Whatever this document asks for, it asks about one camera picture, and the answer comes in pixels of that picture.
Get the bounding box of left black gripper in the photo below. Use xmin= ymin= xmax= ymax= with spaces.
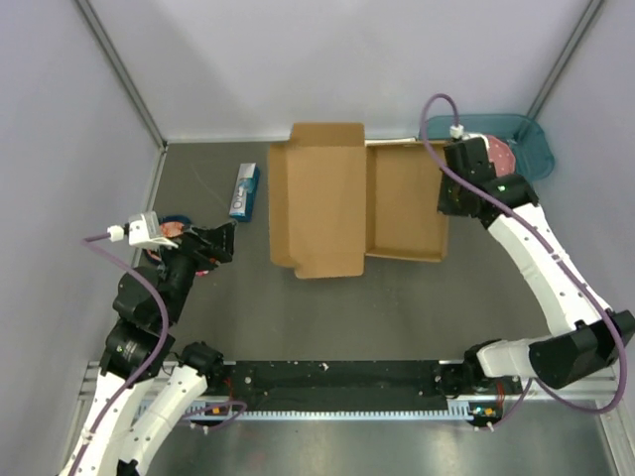
xmin=152 ymin=218 xmax=237 ymax=324

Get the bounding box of brown cardboard box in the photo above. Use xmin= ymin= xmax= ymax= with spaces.
xmin=267 ymin=123 xmax=448 ymax=280

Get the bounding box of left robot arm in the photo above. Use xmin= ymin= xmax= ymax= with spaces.
xmin=61 ymin=212 xmax=236 ymax=475

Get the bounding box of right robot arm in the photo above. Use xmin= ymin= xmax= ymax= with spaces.
xmin=438 ymin=136 xmax=634 ymax=393

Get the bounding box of blue toothpaste box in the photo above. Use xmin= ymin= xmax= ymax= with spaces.
xmin=229 ymin=163 xmax=260 ymax=222

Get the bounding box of blue bowl red inside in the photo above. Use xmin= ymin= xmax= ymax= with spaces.
xmin=144 ymin=214 xmax=192 ymax=266

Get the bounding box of pink dotted plate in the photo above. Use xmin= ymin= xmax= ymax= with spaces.
xmin=485 ymin=135 xmax=516 ymax=178

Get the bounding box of teal plastic bin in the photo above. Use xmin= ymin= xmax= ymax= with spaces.
xmin=425 ymin=114 xmax=556 ymax=182

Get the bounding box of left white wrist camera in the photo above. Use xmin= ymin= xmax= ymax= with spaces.
xmin=107 ymin=211 xmax=179 ymax=251

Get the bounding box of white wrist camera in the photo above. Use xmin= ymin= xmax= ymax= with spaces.
xmin=107 ymin=211 xmax=179 ymax=251
xmin=449 ymin=124 xmax=489 ymax=149

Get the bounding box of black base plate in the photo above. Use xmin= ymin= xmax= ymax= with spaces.
xmin=203 ymin=360 xmax=496 ymax=412

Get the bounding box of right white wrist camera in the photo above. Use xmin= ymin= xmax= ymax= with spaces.
xmin=449 ymin=124 xmax=489 ymax=149

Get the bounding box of grey slotted cable duct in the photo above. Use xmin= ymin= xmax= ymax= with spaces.
xmin=138 ymin=400 xmax=477 ymax=421

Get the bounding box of aluminium frame rail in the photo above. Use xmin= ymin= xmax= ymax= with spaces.
xmin=78 ymin=361 xmax=618 ymax=402

